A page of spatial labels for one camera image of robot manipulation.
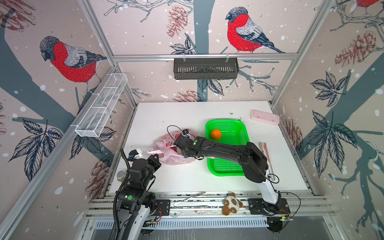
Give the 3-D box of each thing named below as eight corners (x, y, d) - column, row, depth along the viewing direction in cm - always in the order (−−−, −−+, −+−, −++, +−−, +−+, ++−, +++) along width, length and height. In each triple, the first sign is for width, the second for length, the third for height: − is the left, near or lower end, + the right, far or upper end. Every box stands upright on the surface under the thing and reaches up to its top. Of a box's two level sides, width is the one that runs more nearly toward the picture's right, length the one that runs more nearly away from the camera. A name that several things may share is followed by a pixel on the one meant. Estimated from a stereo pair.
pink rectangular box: (249, 120, 113) (251, 117, 110) (250, 112, 119) (251, 109, 116) (277, 126, 109) (280, 122, 107) (277, 117, 115) (279, 114, 112)
